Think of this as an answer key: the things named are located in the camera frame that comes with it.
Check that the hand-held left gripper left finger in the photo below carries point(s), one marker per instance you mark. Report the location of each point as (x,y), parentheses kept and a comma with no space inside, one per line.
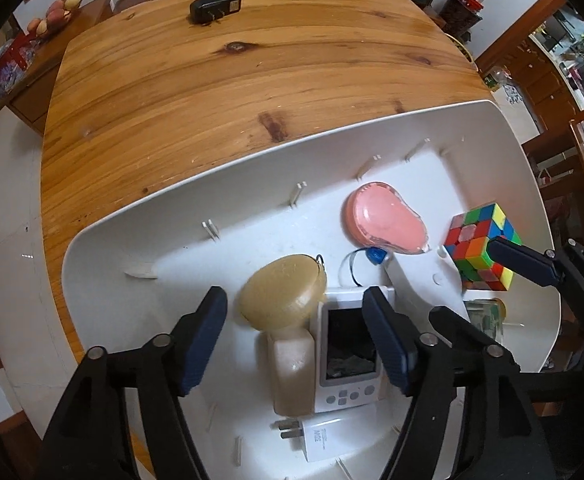
(204,345)

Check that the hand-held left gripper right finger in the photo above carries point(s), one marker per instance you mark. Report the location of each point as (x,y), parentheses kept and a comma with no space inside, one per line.
(389,340)

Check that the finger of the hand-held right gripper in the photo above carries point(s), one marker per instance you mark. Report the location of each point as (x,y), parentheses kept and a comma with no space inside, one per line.
(521,260)

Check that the colourful puzzle cube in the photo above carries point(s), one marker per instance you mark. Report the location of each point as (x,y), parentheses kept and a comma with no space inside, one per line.
(471,245)

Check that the small clear glass cup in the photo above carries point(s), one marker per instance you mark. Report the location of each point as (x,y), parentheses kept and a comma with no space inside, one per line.
(486,317)

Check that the beige block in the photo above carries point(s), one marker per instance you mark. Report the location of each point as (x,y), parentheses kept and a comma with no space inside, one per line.
(292,370)

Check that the white plastic tray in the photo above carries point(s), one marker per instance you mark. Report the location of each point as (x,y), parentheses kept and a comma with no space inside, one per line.
(172,260)

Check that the round gold compact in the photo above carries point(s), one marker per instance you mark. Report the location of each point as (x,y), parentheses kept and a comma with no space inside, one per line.
(282,290)

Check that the white plug charger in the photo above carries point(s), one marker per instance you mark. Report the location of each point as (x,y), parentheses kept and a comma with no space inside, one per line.
(327,432)

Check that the pink oval case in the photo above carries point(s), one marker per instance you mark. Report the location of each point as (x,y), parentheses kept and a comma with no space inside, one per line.
(386,217)

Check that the white handheld device with screen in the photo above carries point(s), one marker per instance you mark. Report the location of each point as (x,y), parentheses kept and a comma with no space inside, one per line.
(344,360)

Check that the wooden chair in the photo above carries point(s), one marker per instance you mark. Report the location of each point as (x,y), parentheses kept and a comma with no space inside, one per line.
(571,160)

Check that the clear jar with yellow rim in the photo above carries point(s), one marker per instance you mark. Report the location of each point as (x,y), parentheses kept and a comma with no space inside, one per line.
(464,50)

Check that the dark jar with red lid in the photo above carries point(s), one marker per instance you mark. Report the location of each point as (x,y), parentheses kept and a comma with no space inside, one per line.
(461,12)

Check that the wooden drawer cabinet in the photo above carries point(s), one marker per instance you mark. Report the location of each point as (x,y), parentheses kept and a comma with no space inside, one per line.
(37,90)

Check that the black plug charger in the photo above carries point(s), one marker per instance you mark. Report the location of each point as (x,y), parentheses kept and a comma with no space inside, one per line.
(214,7)

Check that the red floral tissue box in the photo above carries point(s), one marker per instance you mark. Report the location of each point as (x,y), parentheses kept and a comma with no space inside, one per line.
(9,67)

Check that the wicker fruit bowl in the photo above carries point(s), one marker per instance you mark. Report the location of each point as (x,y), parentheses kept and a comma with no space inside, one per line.
(47,27)

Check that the pile of peaches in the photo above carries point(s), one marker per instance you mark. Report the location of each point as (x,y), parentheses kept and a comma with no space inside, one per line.
(54,10)

